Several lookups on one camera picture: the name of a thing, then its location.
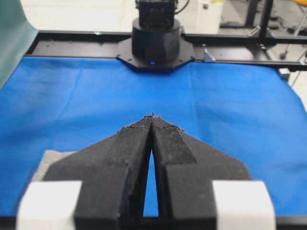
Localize blue table cloth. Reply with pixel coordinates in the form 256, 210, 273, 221
0, 57, 307, 216

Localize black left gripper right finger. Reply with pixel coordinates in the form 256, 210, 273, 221
151, 117, 252, 230

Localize black metal stand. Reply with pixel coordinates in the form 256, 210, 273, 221
219, 0, 307, 40

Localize brown and white sponge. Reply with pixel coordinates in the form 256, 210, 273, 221
31, 149, 75, 182

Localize white cylindrical bin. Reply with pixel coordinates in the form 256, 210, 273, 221
175, 0, 224, 34

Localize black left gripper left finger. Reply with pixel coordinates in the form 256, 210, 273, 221
43, 115, 152, 230

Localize black aluminium table frame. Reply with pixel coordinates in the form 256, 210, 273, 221
25, 31, 307, 72

